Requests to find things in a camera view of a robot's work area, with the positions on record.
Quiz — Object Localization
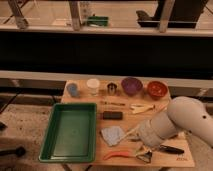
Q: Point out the grey covered gripper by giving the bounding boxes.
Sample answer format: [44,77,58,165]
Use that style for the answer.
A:
[119,112,179,156]

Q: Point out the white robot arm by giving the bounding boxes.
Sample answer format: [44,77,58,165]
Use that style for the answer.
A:
[125,96,213,150]

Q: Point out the black eraser block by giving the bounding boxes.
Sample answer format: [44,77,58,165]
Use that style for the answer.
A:
[102,111,123,120]

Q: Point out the metal binder clip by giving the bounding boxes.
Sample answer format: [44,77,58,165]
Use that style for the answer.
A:
[137,151,152,163]

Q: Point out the light blue folded cloth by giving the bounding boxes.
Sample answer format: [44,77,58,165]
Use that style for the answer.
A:
[100,126,124,146]

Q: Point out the orange-red chili pepper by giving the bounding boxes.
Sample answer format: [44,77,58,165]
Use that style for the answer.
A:
[103,150,133,160]

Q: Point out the cream plastic banana peel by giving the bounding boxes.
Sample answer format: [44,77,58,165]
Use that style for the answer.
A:
[130,105,155,114]

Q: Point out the brown stick tool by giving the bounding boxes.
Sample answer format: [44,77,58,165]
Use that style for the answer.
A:
[100,101,126,106]

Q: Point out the orange-red bowl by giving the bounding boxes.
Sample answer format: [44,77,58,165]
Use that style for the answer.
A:
[147,81,168,100]

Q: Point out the purple bowl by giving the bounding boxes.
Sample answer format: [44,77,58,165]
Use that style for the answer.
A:
[121,77,143,96]

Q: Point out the small metal cup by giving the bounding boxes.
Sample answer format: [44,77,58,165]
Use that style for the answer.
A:
[107,83,117,95]

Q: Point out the green plastic tray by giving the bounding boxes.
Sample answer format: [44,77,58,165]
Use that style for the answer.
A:
[39,103,97,163]

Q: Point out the white plastic cup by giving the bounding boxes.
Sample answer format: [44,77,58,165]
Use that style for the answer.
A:
[86,78,100,96]

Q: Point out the blue plastic cup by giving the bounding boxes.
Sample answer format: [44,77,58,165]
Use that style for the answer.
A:
[66,83,79,97]

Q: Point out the black object on floor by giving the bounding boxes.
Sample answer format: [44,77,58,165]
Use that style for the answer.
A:
[0,147,26,157]

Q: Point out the green box in background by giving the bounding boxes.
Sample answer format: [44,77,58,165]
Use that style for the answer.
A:
[87,15,109,26]

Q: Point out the black machine in background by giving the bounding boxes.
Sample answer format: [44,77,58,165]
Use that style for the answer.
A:
[136,0,209,28]

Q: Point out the black handled tool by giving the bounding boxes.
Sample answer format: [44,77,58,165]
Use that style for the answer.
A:
[158,145,185,154]

